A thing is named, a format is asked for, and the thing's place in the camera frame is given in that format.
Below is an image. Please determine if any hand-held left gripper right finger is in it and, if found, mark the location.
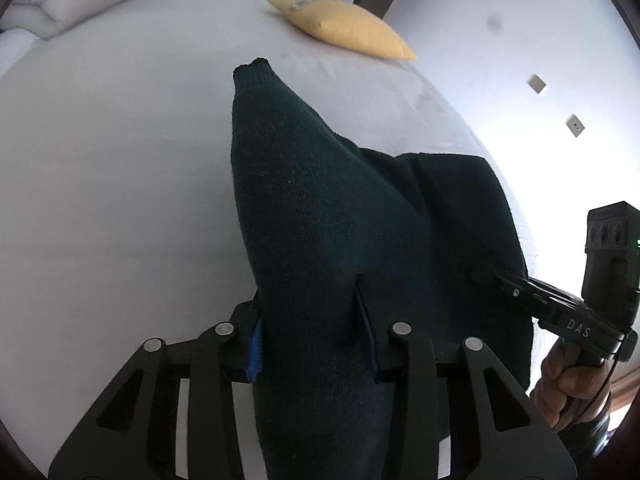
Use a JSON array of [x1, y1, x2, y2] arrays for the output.
[[352, 277, 573, 480]]

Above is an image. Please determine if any person's right hand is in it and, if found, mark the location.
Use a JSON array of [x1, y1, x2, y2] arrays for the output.
[[530, 341, 614, 431]]

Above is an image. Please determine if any white bed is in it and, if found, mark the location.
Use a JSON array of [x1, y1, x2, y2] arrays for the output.
[[0, 0, 543, 480]]

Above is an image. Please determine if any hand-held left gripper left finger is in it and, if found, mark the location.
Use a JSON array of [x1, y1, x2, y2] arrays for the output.
[[47, 287, 266, 480]]

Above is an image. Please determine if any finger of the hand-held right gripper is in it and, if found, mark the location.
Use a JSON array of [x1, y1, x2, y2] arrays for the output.
[[469, 265, 582, 319]]

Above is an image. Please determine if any dark green knit sweater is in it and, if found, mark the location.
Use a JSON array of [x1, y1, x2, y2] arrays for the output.
[[231, 57, 533, 480]]

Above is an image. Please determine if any yellow pillow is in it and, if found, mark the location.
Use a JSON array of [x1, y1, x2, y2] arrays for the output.
[[266, 0, 420, 62]]

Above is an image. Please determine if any person's right forearm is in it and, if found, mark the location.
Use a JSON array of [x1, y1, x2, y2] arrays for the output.
[[552, 395, 623, 466]]

